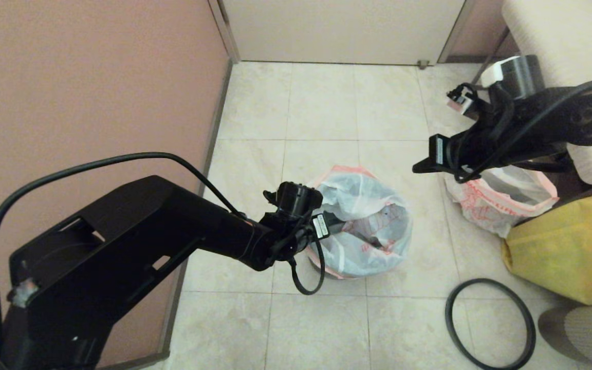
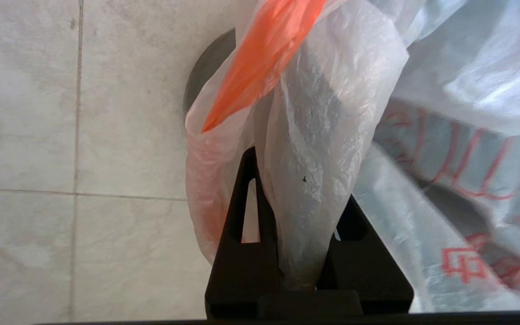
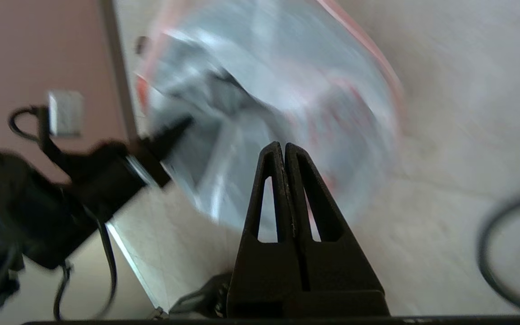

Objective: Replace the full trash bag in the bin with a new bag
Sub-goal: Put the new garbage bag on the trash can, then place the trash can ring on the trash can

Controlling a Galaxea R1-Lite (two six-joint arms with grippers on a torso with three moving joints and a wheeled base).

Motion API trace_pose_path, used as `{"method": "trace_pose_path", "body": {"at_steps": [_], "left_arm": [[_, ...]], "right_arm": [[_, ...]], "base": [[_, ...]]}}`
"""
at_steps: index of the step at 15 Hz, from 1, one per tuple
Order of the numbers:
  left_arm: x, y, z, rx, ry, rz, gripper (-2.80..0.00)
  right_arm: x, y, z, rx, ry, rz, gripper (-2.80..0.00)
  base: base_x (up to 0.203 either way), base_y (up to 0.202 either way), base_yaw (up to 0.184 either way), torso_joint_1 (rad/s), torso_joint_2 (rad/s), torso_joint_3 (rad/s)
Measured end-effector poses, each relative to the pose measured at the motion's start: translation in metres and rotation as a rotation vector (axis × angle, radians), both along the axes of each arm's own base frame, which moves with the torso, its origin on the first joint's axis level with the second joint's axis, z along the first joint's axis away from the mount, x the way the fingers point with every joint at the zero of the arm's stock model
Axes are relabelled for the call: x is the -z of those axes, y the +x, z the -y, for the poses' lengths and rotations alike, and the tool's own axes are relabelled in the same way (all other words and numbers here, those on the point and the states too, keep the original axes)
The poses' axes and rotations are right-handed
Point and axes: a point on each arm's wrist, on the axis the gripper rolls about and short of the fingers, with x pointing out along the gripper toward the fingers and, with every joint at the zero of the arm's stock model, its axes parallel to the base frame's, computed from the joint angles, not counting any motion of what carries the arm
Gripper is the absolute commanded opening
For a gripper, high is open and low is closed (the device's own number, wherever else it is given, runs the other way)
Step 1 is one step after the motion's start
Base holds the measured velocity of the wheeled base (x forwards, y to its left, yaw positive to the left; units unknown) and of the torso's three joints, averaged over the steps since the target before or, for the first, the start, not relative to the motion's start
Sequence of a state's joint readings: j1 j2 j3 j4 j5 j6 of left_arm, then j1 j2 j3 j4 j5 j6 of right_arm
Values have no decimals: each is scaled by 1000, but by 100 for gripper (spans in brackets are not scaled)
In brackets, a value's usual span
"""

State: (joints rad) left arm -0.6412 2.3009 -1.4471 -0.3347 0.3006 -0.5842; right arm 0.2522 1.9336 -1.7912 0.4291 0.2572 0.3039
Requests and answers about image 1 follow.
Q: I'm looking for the black bin retaining ring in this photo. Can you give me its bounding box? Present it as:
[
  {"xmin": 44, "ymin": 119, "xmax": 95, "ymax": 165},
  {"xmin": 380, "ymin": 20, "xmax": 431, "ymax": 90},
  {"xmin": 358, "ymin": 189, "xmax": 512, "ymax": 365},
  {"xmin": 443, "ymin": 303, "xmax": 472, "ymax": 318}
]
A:
[{"xmin": 444, "ymin": 279, "xmax": 536, "ymax": 370}]

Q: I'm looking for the dark metal table frame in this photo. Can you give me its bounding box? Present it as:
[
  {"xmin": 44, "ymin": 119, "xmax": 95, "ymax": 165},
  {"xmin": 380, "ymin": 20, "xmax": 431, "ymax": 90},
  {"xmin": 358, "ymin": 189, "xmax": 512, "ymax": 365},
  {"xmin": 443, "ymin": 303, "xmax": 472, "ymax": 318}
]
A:
[{"xmin": 471, "ymin": 28, "xmax": 511, "ymax": 87}]

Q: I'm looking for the white cartoon-print plastic bag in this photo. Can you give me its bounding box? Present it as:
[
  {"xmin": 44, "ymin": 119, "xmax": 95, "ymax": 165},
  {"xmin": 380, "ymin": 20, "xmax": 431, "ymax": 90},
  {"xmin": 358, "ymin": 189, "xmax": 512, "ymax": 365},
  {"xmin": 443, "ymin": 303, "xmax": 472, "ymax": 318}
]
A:
[{"xmin": 306, "ymin": 164, "xmax": 414, "ymax": 280}]

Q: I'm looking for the yellow fabric tote bag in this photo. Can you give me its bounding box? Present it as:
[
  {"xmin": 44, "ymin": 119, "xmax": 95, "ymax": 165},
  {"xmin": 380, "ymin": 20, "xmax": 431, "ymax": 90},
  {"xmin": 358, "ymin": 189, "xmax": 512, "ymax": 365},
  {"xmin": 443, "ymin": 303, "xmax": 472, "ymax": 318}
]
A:
[{"xmin": 500, "ymin": 189, "xmax": 592, "ymax": 306}]

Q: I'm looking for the used white red-print trash bag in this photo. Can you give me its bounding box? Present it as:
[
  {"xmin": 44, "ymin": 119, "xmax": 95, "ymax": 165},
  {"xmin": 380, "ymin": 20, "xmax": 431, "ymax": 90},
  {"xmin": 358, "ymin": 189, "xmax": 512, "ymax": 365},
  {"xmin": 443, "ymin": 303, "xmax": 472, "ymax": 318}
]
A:
[{"xmin": 443, "ymin": 164, "xmax": 560, "ymax": 238}]

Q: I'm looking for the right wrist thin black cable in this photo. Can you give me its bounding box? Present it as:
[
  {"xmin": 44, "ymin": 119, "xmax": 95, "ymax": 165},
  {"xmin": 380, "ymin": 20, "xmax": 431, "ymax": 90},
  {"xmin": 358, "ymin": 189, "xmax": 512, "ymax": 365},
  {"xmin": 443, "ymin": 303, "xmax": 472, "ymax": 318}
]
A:
[{"xmin": 453, "ymin": 77, "xmax": 592, "ymax": 184}]

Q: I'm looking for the right wrist camera black cylinder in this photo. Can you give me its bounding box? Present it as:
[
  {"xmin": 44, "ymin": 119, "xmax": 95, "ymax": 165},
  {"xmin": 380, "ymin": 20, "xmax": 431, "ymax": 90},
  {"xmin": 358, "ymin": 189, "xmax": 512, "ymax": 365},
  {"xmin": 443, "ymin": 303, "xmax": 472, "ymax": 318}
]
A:
[{"xmin": 447, "ymin": 54, "xmax": 544, "ymax": 116}]

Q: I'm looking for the white wood-grain table top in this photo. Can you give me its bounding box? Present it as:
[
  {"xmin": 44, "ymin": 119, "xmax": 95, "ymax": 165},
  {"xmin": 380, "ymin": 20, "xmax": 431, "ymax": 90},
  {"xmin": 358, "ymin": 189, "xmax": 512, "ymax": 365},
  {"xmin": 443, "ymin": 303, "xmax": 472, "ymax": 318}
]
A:
[{"xmin": 502, "ymin": 0, "xmax": 592, "ymax": 186}]

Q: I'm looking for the wrist camera black cylinder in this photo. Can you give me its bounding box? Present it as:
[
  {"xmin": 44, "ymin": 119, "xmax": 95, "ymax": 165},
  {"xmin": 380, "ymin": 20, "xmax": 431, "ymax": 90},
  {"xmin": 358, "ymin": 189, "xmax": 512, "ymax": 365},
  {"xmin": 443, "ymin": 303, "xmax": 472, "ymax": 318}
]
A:
[
  {"xmin": 264, "ymin": 181, "xmax": 323, "ymax": 221},
  {"xmin": 447, "ymin": 54, "xmax": 544, "ymax": 116}
]

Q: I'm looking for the beige door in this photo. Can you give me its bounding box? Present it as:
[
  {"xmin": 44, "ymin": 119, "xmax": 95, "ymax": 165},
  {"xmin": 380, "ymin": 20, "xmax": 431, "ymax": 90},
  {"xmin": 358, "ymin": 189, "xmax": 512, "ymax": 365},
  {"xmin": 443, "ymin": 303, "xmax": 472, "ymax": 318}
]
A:
[{"xmin": 221, "ymin": 0, "xmax": 466, "ymax": 67}]

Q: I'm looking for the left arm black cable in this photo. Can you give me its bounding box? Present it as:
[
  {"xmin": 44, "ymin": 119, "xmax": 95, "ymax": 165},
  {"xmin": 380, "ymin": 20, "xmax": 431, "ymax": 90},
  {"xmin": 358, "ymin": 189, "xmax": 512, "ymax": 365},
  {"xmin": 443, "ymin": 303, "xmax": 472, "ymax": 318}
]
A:
[{"xmin": 0, "ymin": 152, "xmax": 245, "ymax": 360}]

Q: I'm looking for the left wrist camera black cylinder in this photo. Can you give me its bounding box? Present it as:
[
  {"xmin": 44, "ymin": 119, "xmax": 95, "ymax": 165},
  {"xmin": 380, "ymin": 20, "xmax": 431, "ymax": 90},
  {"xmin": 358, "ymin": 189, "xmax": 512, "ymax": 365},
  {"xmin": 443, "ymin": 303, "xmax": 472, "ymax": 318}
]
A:
[{"xmin": 264, "ymin": 181, "xmax": 323, "ymax": 221}]

